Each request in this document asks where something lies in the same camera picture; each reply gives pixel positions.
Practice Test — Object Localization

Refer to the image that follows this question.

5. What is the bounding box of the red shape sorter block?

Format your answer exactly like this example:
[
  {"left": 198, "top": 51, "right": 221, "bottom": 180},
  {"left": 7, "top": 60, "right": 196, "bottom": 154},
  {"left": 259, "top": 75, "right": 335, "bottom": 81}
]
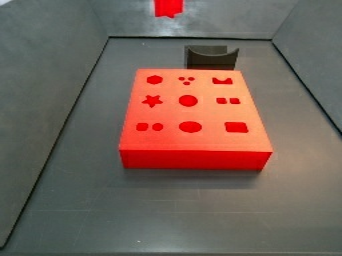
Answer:
[{"left": 118, "top": 69, "right": 272, "bottom": 170}]

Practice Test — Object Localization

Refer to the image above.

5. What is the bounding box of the dark grey curved block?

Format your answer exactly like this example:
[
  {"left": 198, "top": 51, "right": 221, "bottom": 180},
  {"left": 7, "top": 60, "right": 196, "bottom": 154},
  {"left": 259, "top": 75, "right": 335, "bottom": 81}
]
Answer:
[{"left": 184, "top": 45, "right": 239, "bottom": 70}]

